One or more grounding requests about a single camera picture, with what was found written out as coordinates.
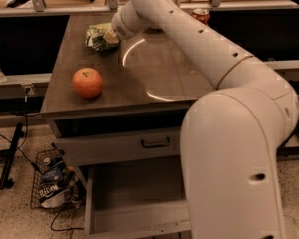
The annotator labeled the red apple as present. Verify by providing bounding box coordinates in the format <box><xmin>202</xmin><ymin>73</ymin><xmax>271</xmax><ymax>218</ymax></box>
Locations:
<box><xmin>72</xmin><ymin>68</ymin><xmax>103</xmax><ymax>99</ymax></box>

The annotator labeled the closed drawer with black handle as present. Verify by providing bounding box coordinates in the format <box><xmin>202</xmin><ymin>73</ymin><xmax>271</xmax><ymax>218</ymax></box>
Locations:
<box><xmin>56</xmin><ymin>127</ymin><xmax>180</xmax><ymax>166</ymax></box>

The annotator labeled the grey wooden drawer cabinet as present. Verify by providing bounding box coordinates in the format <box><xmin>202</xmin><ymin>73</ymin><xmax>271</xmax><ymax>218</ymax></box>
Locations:
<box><xmin>40</xmin><ymin>10</ymin><xmax>220</xmax><ymax>239</ymax></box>

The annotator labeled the dark blue snack bag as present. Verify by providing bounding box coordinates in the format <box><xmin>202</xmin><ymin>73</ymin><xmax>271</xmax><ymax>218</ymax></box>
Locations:
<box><xmin>41</xmin><ymin>167</ymin><xmax>63</xmax><ymax>183</ymax></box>

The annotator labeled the black wire basket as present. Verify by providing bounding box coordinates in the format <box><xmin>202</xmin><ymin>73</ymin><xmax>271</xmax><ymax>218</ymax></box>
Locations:
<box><xmin>31</xmin><ymin>149</ymin><xmax>86</xmax><ymax>210</ymax></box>

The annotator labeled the black metal stand leg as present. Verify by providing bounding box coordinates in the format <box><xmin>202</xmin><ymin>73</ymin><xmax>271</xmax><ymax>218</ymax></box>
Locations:
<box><xmin>0</xmin><ymin>123</ymin><xmax>24</xmax><ymax>190</ymax></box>

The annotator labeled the black and white chip bag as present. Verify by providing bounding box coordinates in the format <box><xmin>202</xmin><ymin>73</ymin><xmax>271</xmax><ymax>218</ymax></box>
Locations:
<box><xmin>38</xmin><ymin>183</ymin><xmax>65</xmax><ymax>209</ymax></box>

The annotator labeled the open bottom grey drawer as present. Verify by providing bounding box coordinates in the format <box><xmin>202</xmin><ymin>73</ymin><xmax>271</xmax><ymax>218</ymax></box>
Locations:
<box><xmin>85</xmin><ymin>156</ymin><xmax>190</xmax><ymax>239</ymax></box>

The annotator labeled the red coca-cola can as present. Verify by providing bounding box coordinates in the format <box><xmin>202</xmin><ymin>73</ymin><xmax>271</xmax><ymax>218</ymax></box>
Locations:
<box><xmin>191</xmin><ymin>8</ymin><xmax>210</xmax><ymax>25</ymax></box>

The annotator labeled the black floor cable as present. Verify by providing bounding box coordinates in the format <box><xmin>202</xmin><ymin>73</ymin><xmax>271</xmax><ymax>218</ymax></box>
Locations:
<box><xmin>0</xmin><ymin>87</ymin><xmax>85</xmax><ymax>233</ymax></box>

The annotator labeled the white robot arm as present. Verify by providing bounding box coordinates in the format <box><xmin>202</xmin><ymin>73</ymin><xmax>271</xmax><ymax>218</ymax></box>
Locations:
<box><xmin>112</xmin><ymin>0</ymin><xmax>299</xmax><ymax>239</ymax></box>

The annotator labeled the green jalapeno chip bag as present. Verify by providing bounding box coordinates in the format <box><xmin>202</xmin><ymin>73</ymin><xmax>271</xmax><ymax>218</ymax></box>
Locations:
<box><xmin>85</xmin><ymin>23</ymin><xmax>120</xmax><ymax>51</ymax></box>

